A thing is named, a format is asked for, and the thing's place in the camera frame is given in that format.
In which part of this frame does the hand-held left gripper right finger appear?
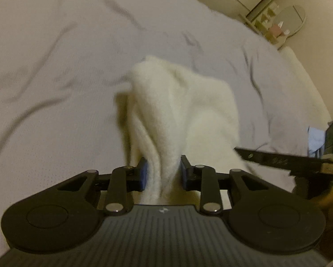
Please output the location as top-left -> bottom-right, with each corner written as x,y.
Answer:
180,155 -> 270,215

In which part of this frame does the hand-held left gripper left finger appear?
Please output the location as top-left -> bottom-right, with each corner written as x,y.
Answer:
57,157 -> 149,216

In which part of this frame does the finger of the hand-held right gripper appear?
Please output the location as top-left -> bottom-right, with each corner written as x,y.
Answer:
234,147 -> 327,177

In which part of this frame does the cream sweater with blue stripes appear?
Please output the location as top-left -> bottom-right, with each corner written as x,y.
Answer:
114,55 -> 295,204

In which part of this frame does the person's right hand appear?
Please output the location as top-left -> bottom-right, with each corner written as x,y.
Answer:
313,184 -> 333,218

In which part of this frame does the light blue shirt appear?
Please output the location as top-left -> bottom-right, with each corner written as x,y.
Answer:
307,126 -> 327,158

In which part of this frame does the long cream pillow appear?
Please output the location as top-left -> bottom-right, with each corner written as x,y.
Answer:
279,47 -> 332,124

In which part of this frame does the pink tissue box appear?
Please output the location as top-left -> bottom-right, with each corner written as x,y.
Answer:
267,24 -> 284,37

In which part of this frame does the oval mirror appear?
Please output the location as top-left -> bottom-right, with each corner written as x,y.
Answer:
278,6 -> 307,37

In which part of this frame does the white bedside shelf unit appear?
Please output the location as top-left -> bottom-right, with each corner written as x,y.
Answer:
238,2 -> 291,51

